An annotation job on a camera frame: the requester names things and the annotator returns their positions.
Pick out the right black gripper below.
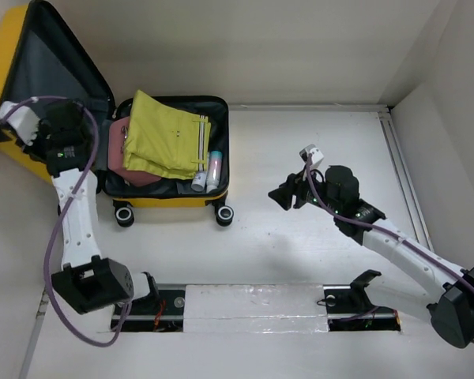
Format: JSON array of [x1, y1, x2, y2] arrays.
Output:
[[267, 165, 341, 216]]

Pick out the white spray bottle blue text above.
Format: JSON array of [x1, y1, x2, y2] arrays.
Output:
[[191, 171, 207, 192]]

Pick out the yellow-green shorts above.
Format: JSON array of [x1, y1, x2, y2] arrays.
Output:
[[123, 90, 212, 180]]

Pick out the yellow hard-shell suitcase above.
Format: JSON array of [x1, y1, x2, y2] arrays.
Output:
[[0, 1, 234, 227]]

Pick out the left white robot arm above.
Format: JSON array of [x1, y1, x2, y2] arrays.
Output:
[[0, 96, 160, 314]]

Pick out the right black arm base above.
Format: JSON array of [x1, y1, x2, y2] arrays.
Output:
[[316, 270, 401, 332]]

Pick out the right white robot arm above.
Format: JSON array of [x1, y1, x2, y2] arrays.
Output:
[[268, 166, 474, 348]]

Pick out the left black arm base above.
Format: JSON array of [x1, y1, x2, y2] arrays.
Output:
[[122, 284, 186, 332]]

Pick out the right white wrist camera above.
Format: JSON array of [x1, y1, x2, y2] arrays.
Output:
[[299, 144, 325, 169]]

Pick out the pink box with handle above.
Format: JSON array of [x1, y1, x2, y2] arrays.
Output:
[[107, 117, 162, 187]]

